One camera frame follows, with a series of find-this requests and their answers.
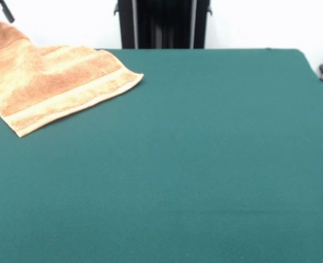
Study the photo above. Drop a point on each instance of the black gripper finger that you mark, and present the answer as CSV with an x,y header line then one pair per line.
x,y
7,12

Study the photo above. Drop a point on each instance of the orange terry towel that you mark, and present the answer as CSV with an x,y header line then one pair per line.
x,y
54,82

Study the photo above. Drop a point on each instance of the dark green table cloth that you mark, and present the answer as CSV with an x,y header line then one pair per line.
x,y
177,164

